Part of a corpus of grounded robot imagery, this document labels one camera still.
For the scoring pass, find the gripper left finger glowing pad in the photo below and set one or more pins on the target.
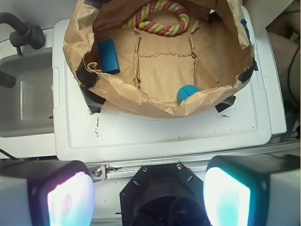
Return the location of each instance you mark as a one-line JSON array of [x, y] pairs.
[[46, 193]]

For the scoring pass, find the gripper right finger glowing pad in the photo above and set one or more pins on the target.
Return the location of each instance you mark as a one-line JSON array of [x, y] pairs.
[[253, 190]]

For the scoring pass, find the blue ball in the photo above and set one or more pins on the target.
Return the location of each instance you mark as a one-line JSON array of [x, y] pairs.
[[185, 92]]

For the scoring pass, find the white toy sink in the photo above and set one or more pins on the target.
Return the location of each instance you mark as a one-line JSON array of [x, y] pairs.
[[27, 108]]

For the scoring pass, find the white plastic lid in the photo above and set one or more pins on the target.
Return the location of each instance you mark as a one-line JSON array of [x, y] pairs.
[[111, 136]]

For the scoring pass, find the brown paper bag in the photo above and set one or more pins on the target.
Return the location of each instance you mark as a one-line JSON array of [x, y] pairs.
[[214, 54]]

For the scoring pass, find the blue rectangular block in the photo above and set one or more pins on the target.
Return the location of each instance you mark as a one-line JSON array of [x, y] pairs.
[[108, 56]]

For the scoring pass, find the grey toy faucet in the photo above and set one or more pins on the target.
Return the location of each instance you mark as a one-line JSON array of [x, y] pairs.
[[24, 34]]

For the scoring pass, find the metal corner bracket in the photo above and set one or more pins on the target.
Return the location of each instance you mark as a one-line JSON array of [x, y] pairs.
[[103, 172]]

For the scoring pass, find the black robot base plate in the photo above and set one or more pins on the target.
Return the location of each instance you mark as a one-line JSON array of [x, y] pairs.
[[174, 198]]

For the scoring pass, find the aluminium rail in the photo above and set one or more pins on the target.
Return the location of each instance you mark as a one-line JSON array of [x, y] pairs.
[[194, 163]]

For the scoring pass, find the multicolour rope ring toy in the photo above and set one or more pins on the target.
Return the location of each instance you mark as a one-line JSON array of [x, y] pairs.
[[161, 17]]

